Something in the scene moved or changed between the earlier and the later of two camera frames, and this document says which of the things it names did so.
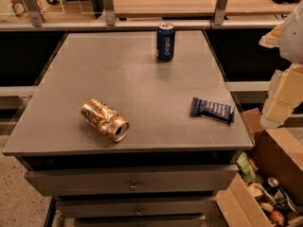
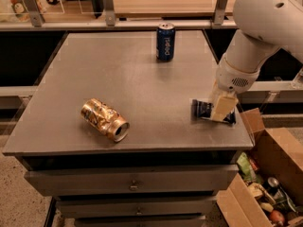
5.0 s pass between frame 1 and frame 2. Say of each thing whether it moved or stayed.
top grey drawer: stayed
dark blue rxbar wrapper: stayed
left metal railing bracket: stayed
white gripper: moved
